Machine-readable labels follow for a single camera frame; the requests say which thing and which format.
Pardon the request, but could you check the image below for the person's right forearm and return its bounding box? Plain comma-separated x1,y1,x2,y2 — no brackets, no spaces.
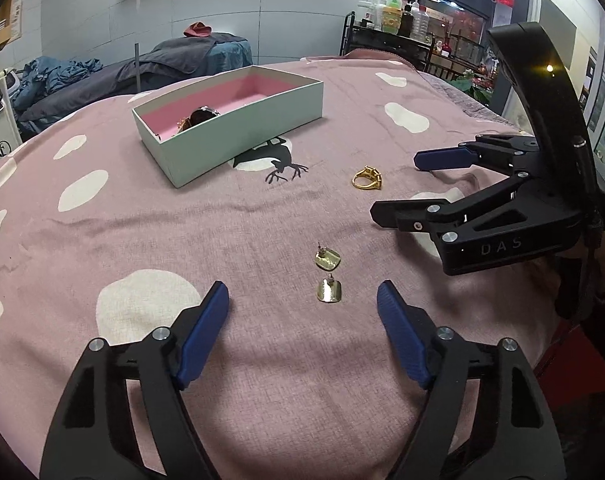
535,232,605,411

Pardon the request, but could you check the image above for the gold ring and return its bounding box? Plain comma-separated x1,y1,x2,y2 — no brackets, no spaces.
351,165,384,191

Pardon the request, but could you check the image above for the potted green plant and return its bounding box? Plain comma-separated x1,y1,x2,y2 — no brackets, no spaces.
451,67,489,107

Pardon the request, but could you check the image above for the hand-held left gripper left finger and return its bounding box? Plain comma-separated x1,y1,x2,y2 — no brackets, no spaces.
38,281,230,480

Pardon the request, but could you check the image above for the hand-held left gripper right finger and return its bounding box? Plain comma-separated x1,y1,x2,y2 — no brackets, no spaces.
376,280,567,480

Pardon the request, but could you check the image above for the wall poster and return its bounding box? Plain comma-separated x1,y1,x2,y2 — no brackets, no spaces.
9,0,26,37

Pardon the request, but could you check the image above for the pink dotted blanket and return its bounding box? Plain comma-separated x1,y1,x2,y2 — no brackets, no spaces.
0,52,603,480

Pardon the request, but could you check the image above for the brown strap wristwatch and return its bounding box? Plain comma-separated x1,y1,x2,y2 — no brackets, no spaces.
175,106,222,135

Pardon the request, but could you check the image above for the group of bottles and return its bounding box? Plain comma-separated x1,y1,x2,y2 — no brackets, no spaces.
357,0,434,42

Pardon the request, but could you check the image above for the green jewelry box pink lining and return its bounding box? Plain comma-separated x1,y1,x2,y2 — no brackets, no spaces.
131,65,325,189

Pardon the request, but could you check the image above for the black metal cart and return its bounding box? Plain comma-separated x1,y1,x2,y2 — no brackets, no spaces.
338,10,479,77

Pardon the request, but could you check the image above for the gold square earring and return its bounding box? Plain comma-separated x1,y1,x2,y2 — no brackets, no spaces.
315,276,346,305
314,245,344,272

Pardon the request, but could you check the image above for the blue duvet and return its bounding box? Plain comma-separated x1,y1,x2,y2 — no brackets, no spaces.
10,57,106,112

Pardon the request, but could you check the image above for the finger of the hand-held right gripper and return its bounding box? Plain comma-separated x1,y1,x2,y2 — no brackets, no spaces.
369,176,539,235
413,132,541,178

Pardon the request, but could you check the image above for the dark grey massage bed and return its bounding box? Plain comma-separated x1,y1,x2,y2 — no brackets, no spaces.
15,34,254,124

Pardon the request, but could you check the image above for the grey fringed blanket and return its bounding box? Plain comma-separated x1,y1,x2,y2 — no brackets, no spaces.
416,71,514,122

